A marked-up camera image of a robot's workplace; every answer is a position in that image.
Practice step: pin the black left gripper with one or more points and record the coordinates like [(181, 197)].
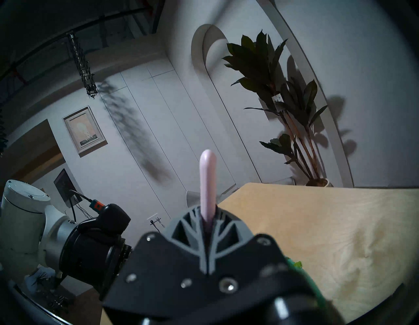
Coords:
[(91, 255)]

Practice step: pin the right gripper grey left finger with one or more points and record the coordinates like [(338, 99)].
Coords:
[(163, 268)]

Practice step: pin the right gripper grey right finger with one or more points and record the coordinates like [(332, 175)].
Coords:
[(248, 262)]

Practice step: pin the chopped vegetable salad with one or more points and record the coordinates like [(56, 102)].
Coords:
[(297, 263)]

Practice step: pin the green salad bowl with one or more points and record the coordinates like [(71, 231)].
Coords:
[(314, 288)]

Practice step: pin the pale pink plastic spoon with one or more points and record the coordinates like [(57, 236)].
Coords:
[(208, 183)]

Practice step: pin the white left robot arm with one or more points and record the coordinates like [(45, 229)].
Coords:
[(23, 222)]

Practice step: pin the blue floor clutter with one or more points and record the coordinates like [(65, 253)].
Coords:
[(42, 278)]

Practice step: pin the tan plant pot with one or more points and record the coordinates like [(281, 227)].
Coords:
[(319, 182)]

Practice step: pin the brown wooden door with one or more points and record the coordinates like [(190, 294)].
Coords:
[(29, 154)]

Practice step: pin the white plant tag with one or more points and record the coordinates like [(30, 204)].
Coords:
[(278, 98)]

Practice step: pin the tall dark green plant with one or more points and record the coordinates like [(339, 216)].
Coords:
[(262, 65)]

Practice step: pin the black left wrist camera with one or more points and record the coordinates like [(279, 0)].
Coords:
[(114, 218)]

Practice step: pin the double wall socket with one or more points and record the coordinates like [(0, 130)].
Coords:
[(154, 219)]

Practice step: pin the dark wall screen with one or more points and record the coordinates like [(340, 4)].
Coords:
[(67, 186)]

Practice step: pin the framed wall picture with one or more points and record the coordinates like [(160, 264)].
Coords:
[(85, 131)]

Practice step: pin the black hanging lattice rail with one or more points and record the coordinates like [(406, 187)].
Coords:
[(2, 131), (83, 68)]

